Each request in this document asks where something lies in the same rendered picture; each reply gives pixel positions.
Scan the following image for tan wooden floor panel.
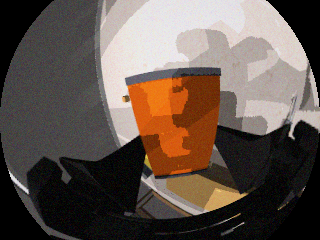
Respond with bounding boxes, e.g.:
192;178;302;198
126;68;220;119
167;161;256;211

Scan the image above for yellow block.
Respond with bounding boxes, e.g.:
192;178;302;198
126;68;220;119
144;155;152;169

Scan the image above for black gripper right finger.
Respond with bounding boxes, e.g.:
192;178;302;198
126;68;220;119
215;124;292;195

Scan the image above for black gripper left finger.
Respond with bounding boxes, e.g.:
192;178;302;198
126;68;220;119
59;135;147;213

